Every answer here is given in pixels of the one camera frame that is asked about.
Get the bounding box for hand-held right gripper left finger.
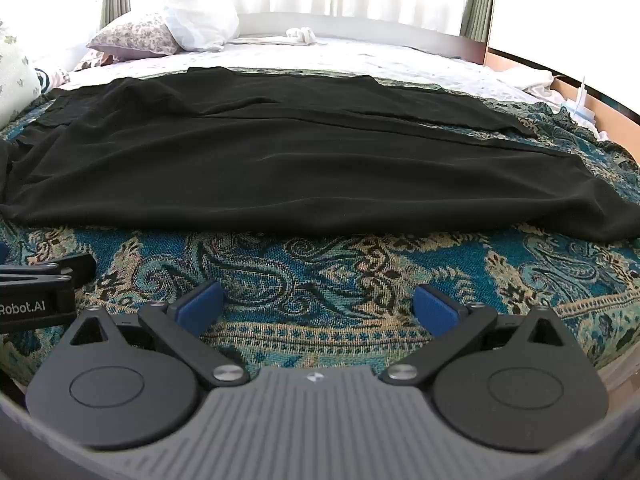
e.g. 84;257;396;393
67;280;251;390

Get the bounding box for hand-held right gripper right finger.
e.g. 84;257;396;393
380;282;571;388

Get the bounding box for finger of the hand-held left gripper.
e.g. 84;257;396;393
0;253;97;287

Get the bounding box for black pants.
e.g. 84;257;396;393
0;66;640;243

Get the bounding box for teal paisley blanket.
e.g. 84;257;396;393
0;67;640;396

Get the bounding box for striped cloth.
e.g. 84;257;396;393
33;65;72;93

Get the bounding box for white leaf-print cushion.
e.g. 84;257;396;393
0;20;43;128

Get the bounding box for purple floral pillow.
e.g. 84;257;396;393
86;11;181;58

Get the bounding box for crumpled white cloth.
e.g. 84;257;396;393
500;66;557;102

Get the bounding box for white bed sheet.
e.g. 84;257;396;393
60;35;566;106

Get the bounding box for blue and white device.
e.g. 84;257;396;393
561;75;599;125

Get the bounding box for white pillow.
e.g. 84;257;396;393
162;0;241;52

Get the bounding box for small white cloth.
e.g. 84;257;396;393
286;26;319;45

